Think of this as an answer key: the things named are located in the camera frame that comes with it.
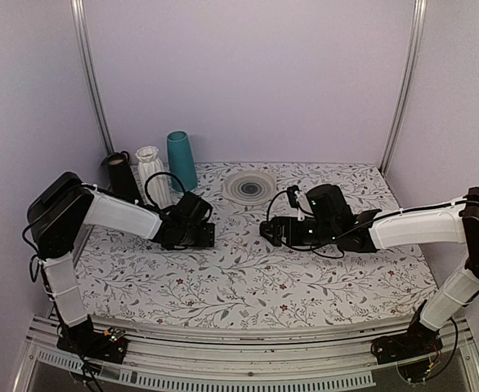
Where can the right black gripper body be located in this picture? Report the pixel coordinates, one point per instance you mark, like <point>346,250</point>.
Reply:
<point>324,233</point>

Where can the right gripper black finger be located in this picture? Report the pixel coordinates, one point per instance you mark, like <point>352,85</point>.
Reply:
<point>275,238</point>
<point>266,228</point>

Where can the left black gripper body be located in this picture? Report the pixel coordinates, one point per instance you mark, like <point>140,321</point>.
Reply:
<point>193,239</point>

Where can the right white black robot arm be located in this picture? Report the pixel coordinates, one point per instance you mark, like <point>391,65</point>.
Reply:
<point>456,221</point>

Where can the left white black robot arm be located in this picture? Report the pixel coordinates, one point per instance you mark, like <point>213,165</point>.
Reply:
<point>68,204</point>

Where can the translucent round plate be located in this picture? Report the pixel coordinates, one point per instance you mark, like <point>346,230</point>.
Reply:
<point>250,188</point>

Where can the floral patterned table mat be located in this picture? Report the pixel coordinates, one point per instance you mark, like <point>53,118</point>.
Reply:
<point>243,281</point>

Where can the teal plastic cup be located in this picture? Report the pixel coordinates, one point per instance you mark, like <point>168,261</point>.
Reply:
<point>180,160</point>

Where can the black cylindrical cup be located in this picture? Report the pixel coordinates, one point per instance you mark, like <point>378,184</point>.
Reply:
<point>122,180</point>

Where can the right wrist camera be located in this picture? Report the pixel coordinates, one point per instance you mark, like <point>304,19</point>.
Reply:
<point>296,197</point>

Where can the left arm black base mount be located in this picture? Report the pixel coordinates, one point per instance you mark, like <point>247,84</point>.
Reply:
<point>109,346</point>

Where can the aluminium front rail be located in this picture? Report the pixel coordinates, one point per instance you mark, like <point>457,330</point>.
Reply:
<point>167,358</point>

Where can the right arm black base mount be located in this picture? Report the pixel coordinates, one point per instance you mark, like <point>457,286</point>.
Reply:
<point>416,340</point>

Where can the right aluminium frame post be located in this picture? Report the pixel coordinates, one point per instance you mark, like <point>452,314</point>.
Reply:
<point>412,55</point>

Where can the aluminium frame post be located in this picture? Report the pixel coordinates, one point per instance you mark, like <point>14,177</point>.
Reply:
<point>85,52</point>
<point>412,55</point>

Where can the left aluminium frame post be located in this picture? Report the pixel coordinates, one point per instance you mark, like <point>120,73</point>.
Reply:
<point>85,52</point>

